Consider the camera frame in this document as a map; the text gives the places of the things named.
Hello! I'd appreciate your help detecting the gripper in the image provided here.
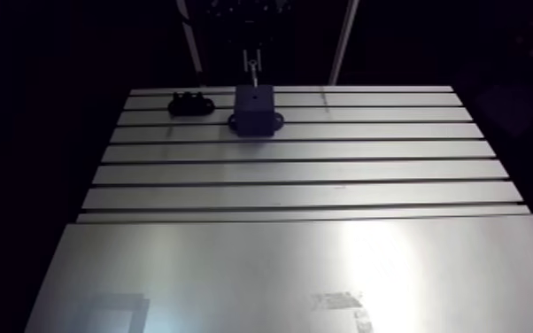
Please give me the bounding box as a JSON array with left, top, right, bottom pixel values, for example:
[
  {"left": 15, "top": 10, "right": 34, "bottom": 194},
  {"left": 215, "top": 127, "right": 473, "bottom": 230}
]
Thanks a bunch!
[{"left": 210, "top": 0, "right": 292, "bottom": 73}]

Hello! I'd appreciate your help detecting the black oval holder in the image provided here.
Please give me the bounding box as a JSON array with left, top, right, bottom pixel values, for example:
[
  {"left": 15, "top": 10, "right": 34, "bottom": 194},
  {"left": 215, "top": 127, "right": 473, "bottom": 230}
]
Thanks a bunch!
[{"left": 166, "top": 90, "right": 216, "bottom": 117}]

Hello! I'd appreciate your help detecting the dark blue-grey block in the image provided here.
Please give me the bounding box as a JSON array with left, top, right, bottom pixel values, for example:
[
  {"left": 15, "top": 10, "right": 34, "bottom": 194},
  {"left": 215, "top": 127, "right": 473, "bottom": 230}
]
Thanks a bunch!
[{"left": 227, "top": 84, "right": 286, "bottom": 138}]

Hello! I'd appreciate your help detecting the pale metal post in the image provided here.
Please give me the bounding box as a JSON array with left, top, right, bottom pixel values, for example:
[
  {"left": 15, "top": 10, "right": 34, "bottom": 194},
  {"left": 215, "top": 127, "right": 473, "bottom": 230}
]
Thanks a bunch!
[
  {"left": 327, "top": 0, "right": 361, "bottom": 87},
  {"left": 174, "top": 0, "right": 205, "bottom": 75}
]

